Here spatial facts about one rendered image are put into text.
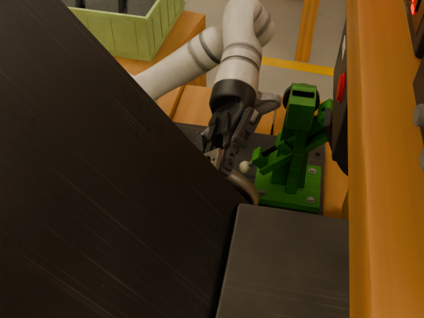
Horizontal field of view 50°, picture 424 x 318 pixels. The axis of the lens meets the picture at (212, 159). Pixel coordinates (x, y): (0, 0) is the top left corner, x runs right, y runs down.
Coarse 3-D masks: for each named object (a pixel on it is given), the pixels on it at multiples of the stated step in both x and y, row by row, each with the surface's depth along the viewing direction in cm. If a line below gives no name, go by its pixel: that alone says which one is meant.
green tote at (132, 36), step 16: (160, 0) 158; (176, 0) 177; (80, 16) 155; (96, 16) 154; (112, 16) 152; (128, 16) 150; (144, 16) 150; (160, 16) 162; (176, 16) 179; (96, 32) 158; (112, 32) 156; (128, 32) 155; (144, 32) 153; (160, 32) 165; (112, 48) 161; (128, 48) 160; (144, 48) 158
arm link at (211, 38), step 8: (264, 8) 83; (264, 16) 82; (256, 24) 82; (264, 24) 82; (272, 24) 84; (208, 32) 85; (216, 32) 86; (256, 32) 83; (264, 32) 83; (272, 32) 84; (200, 40) 86; (208, 40) 85; (216, 40) 85; (264, 40) 84; (208, 48) 85; (216, 48) 85; (216, 56) 86
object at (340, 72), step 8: (344, 24) 56; (344, 32) 54; (344, 40) 53; (344, 48) 51; (344, 56) 51; (336, 64) 58; (344, 64) 50; (336, 72) 57; (344, 72) 49; (336, 80) 56; (344, 80) 48; (336, 88) 54; (344, 88) 47; (336, 96) 50; (344, 96) 46; (336, 104) 52; (344, 104) 45; (336, 112) 51; (344, 112) 45; (336, 120) 50; (344, 120) 45; (336, 128) 49; (344, 128) 46; (336, 136) 48; (344, 136) 47; (336, 144) 48; (344, 144) 48; (336, 152) 49; (344, 152) 48; (336, 160) 49; (344, 160) 49
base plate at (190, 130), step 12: (192, 132) 119; (252, 144) 116; (264, 144) 116; (324, 144) 116; (240, 156) 113; (312, 156) 113; (324, 156) 113; (252, 168) 111; (252, 180) 108; (264, 204) 103
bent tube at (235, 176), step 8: (208, 152) 69; (216, 152) 67; (216, 160) 66; (224, 176) 69; (232, 176) 69; (240, 176) 71; (232, 184) 70; (240, 184) 70; (248, 184) 71; (240, 192) 71; (248, 192) 72; (256, 192) 73; (248, 200) 73; (256, 200) 74
